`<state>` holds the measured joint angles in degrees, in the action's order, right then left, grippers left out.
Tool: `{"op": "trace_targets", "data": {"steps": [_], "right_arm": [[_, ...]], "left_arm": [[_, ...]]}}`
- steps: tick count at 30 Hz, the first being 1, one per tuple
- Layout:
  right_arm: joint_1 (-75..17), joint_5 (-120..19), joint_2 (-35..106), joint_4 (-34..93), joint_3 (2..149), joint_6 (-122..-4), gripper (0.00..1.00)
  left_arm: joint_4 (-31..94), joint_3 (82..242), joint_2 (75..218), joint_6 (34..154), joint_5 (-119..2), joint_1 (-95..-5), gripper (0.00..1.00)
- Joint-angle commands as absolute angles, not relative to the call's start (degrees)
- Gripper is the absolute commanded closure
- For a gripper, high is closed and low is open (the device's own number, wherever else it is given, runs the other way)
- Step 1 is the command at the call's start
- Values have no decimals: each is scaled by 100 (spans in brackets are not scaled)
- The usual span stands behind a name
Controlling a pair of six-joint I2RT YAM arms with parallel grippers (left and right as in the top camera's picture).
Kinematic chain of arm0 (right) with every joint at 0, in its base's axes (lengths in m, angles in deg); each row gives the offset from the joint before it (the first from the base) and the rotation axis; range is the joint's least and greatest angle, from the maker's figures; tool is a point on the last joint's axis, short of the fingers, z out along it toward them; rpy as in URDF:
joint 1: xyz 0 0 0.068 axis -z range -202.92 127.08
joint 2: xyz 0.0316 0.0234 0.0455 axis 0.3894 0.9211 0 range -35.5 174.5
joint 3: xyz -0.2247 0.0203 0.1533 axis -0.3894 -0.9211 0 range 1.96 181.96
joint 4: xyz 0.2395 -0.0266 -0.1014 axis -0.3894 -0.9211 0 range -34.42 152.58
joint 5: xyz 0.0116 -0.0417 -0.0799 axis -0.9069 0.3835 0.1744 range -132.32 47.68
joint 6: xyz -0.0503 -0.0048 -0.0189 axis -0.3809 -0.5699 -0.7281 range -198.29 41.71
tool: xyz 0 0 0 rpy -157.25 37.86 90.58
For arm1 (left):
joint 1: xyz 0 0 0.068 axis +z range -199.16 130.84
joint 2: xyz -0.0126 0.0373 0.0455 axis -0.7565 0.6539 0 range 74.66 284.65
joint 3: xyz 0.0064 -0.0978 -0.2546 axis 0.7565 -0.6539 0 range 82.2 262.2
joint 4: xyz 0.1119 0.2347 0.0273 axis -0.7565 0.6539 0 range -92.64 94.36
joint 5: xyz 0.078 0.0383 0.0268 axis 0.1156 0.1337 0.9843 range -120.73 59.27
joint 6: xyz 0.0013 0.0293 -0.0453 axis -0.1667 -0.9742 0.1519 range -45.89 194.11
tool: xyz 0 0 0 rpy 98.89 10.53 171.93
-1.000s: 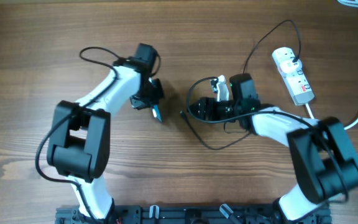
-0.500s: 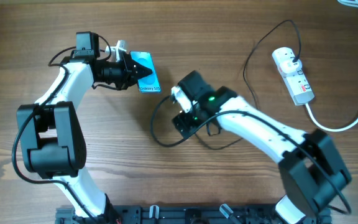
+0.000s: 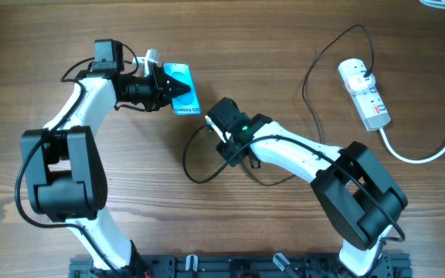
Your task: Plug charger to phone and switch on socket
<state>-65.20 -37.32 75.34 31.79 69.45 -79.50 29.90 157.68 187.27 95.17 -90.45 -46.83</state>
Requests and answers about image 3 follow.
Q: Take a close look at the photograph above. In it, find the blue Galaxy smartphone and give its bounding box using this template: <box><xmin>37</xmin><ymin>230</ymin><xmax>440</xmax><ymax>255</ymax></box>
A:
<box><xmin>163</xmin><ymin>63</ymin><xmax>202</xmax><ymax>116</ymax></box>

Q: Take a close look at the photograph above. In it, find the black charger cable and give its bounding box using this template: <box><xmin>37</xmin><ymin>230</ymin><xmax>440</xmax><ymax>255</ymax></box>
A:
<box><xmin>241</xmin><ymin>23</ymin><xmax>375</xmax><ymax>187</ymax></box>

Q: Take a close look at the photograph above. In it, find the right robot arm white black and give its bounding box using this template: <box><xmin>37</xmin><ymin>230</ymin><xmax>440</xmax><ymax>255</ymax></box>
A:
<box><xmin>206</xmin><ymin>97</ymin><xmax>408</xmax><ymax>277</ymax></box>

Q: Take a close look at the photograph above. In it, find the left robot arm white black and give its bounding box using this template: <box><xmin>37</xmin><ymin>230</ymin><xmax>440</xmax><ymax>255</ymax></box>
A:
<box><xmin>15</xmin><ymin>39</ymin><xmax>199</xmax><ymax>277</ymax></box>

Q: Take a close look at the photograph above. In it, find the white charger plug adapter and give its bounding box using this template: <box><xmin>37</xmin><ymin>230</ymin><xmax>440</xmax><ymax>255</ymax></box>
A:
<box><xmin>345</xmin><ymin>73</ymin><xmax>375</xmax><ymax>95</ymax></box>

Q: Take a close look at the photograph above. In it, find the white power strip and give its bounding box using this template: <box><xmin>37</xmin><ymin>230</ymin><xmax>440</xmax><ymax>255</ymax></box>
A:
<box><xmin>338</xmin><ymin>59</ymin><xmax>391</xmax><ymax>131</ymax></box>

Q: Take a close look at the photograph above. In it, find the white power strip cord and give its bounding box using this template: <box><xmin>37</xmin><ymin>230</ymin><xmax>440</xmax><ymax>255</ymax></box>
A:
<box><xmin>379</xmin><ymin>56</ymin><xmax>445</xmax><ymax>165</ymax></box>

